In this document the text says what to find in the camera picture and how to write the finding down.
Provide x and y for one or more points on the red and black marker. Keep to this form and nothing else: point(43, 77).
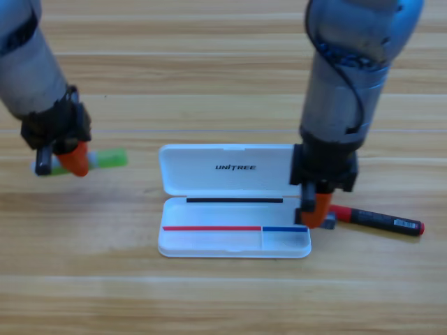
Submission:
point(384, 220)

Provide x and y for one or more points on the white Unitree pencil case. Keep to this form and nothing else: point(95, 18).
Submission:
point(223, 181)

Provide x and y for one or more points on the dark blue eraser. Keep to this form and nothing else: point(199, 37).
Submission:
point(330, 222)

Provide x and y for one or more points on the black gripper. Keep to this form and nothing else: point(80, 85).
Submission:
point(59, 122)
point(324, 164)

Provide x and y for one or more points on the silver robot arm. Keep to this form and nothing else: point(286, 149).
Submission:
point(335, 97)
point(28, 70)

